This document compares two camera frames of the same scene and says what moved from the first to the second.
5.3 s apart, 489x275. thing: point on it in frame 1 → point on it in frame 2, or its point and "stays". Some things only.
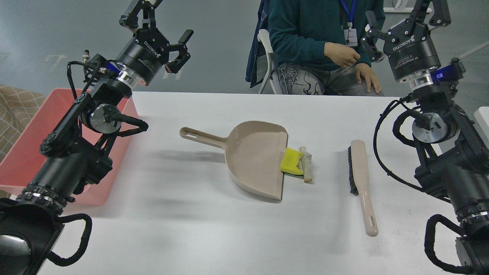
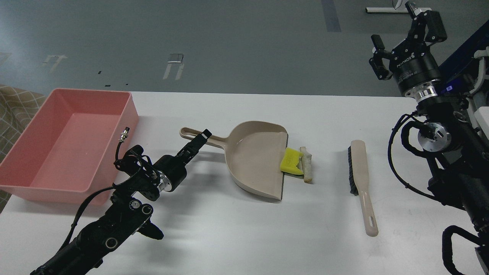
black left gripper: (148, 51) → (172, 172)
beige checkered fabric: (18, 107) stays
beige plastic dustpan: (253, 152) stays
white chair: (264, 37) → (482, 116)
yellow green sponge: (290, 160) stays
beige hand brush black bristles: (359, 183) stays
